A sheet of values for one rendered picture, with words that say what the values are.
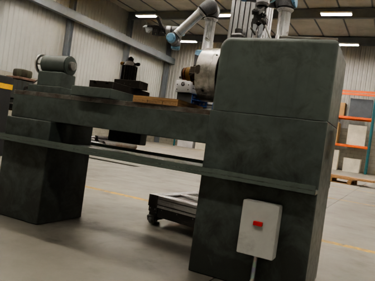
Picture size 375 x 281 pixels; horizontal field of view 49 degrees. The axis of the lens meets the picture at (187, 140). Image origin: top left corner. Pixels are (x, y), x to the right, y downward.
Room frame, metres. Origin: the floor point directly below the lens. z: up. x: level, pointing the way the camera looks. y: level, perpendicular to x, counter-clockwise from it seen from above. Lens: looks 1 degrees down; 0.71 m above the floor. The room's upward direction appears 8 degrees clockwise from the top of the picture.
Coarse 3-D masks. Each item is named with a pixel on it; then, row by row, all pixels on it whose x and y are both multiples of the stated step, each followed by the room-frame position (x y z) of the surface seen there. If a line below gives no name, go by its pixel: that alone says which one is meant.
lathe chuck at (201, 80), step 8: (208, 48) 2.39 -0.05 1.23; (200, 56) 2.33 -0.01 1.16; (208, 56) 2.31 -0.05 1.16; (200, 64) 2.30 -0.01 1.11; (208, 64) 2.28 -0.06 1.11; (200, 72) 2.30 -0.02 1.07; (208, 72) 2.28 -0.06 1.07; (200, 80) 2.30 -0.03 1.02; (208, 80) 2.28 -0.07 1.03; (200, 88) 2.33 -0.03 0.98; (208, 88) 2.30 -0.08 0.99; (200, 96) 2.38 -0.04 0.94; (208, 96) 2.35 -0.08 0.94
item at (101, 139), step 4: (92, 136) 10.57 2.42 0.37; (96, 136) 10.76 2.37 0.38; (100, 136) 10.80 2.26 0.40; (104, 136) 10.95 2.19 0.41; (92, 140) 10.45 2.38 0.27; (96, 140) 10.59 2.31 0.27; (100, 140) 10.64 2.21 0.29; (104, 140) 10.77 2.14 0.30; (108, 140) 10.92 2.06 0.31; (108, 144) 10.56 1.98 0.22; (112, 144) 10.69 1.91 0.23; (116, 144) 10.82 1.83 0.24; (120, 144) 10.96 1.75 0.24; (124, 144) 11.12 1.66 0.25; (128, 144) 11.27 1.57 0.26; (132, 144) 11.43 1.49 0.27; (132, 148) 11.46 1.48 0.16
